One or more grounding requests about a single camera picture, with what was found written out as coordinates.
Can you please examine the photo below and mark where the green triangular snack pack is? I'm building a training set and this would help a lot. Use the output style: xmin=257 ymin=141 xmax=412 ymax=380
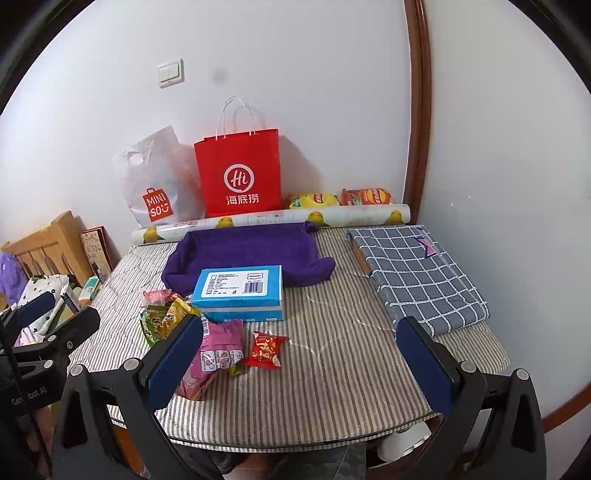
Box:
xmin=140 ymin=305 xmax=177 ymax=347

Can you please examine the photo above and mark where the yellow crispy snack pack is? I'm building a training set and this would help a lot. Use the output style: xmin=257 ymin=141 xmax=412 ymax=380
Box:
xmin=160 ymin=297 xmax=201 ymax=339

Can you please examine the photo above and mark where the pink yellow candy bag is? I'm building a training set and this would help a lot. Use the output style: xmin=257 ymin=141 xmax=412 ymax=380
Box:
xmin=175 ymin=316 xmax=245 ymax=401

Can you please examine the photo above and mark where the small red snack pack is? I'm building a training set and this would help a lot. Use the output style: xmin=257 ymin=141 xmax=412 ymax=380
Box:
xmin=242 ymin=331 xmax=288 ymax=370

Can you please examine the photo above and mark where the pink snack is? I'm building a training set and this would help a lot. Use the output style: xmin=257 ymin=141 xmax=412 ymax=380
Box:
xmin=141 ymin=289 xmax=182 ymax=307

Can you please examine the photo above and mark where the purple cloth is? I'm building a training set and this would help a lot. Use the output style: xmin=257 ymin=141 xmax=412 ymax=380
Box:
xmin=0 ymin=252 xmax=28 ymax=305

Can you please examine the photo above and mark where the white black dotted pillow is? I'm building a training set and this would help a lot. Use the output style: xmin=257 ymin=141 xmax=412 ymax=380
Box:
xmin=14 ymin=275 xmax=69 ymax=346

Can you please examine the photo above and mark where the patterned book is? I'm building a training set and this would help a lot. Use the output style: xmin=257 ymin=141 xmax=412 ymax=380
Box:
xmin=80 ymin=226 xmax=116 ymax=283

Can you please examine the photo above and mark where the blue tissue pack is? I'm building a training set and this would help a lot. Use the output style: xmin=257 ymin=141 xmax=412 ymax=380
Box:
xmin=190 ymin=265 xmax=284 ymax=323

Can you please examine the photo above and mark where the white Miniso plastic bag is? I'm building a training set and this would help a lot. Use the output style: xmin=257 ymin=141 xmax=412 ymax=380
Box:
xmin=113 ymin=126 xmax=205 ymax=228

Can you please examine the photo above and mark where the grey checked folded cloth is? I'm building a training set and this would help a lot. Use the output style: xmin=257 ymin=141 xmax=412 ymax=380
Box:
xmin=348 ymin=225 xmax=490 ymax=337

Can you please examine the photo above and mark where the purple towel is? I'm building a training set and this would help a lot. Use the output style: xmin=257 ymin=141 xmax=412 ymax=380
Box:
xmin=161 ymin=222 xmax=335 ymax=296

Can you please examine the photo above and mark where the red Haidilao paper bag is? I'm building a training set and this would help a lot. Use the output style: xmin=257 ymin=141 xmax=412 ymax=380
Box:
xmin=193 ymin=114 xmax=283 ymax=217

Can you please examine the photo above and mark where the lemon print rolled mat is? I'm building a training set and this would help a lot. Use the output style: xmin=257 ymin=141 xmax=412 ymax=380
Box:
xmin=131 ymin=204 xmax=411 ymax=246

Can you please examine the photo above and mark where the yellow chips bag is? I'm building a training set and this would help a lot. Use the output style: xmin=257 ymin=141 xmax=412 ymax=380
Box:
xmin=288 ymin=193 xmax=341 ymax=209

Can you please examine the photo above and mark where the orange chips bag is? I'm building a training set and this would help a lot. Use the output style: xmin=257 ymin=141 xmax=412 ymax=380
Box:
xmin=341 ymin=188 xmax=394 ymax=206

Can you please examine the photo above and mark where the white wall switch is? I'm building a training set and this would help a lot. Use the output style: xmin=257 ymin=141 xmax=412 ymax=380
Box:
xmin=157 ymin=59 xmax=184 ymax=89

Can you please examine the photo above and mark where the brown wooden door frame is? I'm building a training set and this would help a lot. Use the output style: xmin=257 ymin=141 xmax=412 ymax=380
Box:
xmin=404 ymin=0 xmax=433 ymax=223

